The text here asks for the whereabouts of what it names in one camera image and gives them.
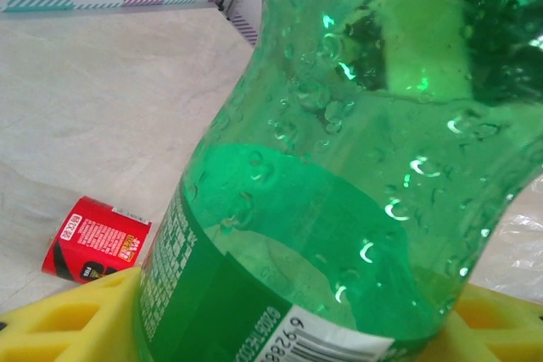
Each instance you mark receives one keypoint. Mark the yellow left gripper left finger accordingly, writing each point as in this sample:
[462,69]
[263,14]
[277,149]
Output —
[63,328]

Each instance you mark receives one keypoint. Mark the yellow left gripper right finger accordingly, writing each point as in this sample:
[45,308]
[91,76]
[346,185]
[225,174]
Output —
[500,332]

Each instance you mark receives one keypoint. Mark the clear plastic bin liner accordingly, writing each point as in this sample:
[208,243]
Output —
[522,247]

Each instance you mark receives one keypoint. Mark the green plastic bottle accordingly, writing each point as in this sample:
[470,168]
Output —
[339,167]

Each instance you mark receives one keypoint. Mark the wide red label bottle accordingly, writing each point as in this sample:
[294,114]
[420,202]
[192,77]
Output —
[93,239]

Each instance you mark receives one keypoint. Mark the thin aluminium wall rail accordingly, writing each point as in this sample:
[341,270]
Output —
[106,7]

